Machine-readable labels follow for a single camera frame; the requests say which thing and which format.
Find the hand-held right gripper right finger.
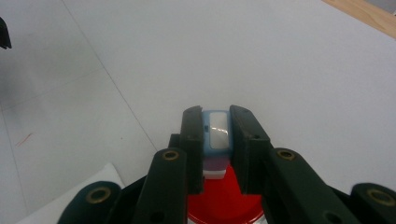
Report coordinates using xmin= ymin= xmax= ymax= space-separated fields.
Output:
xmin=229 ymin=105 xmax=275 ymax=195

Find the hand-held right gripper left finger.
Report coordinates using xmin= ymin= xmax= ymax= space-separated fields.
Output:
xmin=169 ymin=105 xmax=205 ymax=195

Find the white paper sheet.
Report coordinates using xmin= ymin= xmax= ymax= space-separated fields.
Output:
xmin=15 ymin=161 xmax=125 ymax=224

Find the blue and white stamp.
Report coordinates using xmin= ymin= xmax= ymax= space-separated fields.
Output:
xmin=201 ymin=109 xmax=233 ymax=180

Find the round red ink pad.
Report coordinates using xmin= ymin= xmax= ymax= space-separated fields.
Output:
xmin=186 ymin=164 xmax=265 ymax=224

